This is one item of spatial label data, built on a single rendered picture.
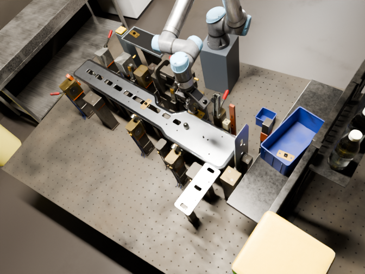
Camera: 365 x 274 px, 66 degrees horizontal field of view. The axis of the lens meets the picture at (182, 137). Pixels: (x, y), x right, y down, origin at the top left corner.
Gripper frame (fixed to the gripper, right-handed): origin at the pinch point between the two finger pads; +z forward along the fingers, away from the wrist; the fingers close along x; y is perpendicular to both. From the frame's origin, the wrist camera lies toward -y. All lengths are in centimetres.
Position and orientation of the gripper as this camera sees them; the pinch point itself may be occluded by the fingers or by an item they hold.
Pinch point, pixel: (196, 111)
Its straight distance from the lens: 140.6
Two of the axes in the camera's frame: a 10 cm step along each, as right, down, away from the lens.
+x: -6.0, 7.4, -2.9
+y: -7.7, -4.6, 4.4
